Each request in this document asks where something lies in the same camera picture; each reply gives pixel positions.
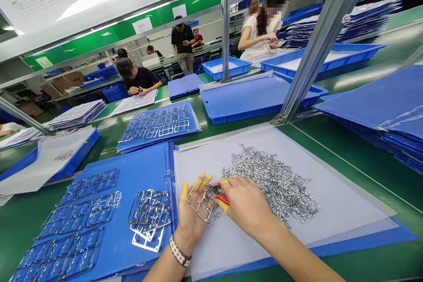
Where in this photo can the person's right hand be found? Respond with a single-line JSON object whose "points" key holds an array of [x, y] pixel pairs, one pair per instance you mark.
{"points": [[248, 202]]}

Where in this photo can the person's left hand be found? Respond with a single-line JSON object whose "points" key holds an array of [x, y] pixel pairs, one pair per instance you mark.
{"points": [[191, 219]]}

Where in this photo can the silver metal part frame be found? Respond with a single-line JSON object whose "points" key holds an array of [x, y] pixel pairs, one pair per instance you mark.
{"points": [[197, 211]]}

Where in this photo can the pile of small metal parts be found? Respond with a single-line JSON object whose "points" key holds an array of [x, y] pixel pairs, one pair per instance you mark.
{"points": [[274, 183]]}

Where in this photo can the stack of emptied metal frames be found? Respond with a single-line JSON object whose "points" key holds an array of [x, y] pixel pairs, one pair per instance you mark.
{"points": [[148, 219]]}

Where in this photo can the blue corrugated board with frames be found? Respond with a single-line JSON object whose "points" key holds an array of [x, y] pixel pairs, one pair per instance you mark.
{"points": [[132, 176]]}

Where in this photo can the large translucent plastic sheet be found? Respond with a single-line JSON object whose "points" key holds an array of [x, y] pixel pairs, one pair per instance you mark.
{"points": [[330, 196]]}

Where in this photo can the stack of boards with full frames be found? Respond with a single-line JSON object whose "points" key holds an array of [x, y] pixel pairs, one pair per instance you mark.
{"points": [[158, 126]]}

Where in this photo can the large blue tray with boards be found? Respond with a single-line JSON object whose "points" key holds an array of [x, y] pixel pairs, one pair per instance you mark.
{"points": [[257, 100]]}

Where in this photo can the blue corrugated board under sheet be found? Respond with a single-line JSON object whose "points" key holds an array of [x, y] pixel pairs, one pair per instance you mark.
{"points": [[347, 245]]}

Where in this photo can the group of flat empty frames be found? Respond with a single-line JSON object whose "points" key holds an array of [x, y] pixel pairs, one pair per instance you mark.
{"points": [[69, 225]]}

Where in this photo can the white sheet with parts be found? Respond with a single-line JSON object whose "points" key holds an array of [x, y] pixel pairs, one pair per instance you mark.
{"points": [[135, 103]]}

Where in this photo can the low stack of blue boards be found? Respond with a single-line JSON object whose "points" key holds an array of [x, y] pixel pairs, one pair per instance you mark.
{"points": [[183, 86]]}

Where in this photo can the small blue tray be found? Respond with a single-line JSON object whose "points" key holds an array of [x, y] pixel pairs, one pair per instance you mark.
{"points": [[228, 68]]}

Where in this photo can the blue tray with translucent sheet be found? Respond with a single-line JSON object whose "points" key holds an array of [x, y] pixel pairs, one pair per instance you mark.
{"points": [[49, 163]]}

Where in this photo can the stack of white sheets with parts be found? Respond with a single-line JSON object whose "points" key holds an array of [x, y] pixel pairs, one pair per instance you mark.
{"points": [[77, 115]]}

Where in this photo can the tall stack of blue boards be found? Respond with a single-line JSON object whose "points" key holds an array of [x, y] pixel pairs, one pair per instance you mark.
{"points": [[380, 110]]}

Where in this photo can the long blue tray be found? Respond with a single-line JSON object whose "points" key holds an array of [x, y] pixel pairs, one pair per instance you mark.
{"points": [[330, 59]]}

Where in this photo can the cardboard boxes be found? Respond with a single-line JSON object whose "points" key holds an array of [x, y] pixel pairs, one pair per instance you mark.
{"points": [[62, 83]]}

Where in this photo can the stack of boards with parts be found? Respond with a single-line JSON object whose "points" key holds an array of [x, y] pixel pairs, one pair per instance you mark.
{"points": [[357, 22]]}

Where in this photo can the thick aluminium post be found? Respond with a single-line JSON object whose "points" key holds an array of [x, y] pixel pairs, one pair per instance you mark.
{"points": [[317, 47]]}

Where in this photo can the thin aluminium post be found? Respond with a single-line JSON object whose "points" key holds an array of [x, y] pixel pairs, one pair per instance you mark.
{"points": [[225, 31]]}

